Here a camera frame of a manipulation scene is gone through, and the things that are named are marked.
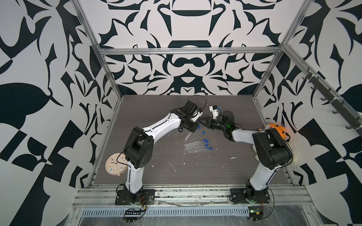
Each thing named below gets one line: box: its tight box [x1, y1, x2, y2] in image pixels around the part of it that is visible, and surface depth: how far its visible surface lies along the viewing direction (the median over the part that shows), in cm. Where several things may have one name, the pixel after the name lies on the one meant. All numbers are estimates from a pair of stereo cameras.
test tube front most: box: [187, 146, 213, 153], surface depth 93 cm
